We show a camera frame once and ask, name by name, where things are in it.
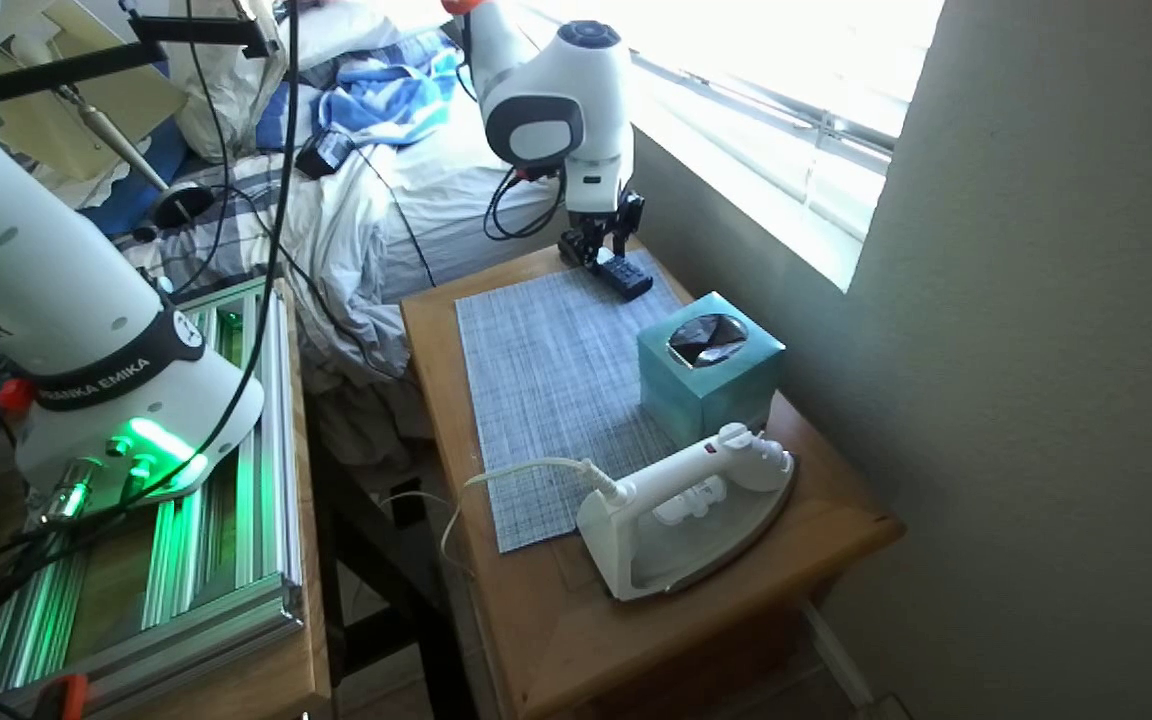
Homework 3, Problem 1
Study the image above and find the dark blue remote control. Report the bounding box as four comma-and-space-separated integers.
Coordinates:
592, 257, 650, 301

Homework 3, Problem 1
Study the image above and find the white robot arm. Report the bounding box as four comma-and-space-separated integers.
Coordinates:
0, 0, 632, 501

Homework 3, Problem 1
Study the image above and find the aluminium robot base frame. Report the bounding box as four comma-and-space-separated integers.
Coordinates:
0, 276, 308, 715

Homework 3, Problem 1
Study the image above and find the white clothes iron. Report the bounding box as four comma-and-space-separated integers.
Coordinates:
575, 423, 795, 606

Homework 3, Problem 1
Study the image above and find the wooden side table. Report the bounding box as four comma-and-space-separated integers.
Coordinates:
402, 253, 898, 720

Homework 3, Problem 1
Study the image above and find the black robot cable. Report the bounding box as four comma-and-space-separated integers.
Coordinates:
0, 0, 308, 634

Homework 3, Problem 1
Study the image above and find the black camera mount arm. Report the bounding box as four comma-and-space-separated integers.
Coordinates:
0, 18, 272, 101

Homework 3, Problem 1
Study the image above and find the bed with white sheets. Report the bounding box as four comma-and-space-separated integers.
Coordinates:
120, 0, 554, 386

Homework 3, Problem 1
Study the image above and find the blue woven placemat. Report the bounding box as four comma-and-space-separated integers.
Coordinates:
456, 267, 675, 556

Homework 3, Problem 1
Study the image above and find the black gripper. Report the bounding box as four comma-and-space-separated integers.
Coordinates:
560, 192, 643, 267

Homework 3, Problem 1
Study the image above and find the teal tissue box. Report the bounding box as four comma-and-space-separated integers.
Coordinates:
636, 291, 782, 445

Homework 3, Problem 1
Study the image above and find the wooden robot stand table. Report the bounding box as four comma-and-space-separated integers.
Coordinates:
0, 284, 337, 720

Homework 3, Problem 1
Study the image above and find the white iron power cord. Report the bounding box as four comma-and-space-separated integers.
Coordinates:
435, 454, 623, 566

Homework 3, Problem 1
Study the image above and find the blue white striped cloth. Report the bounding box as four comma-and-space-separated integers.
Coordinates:
250, 33, 460, 177

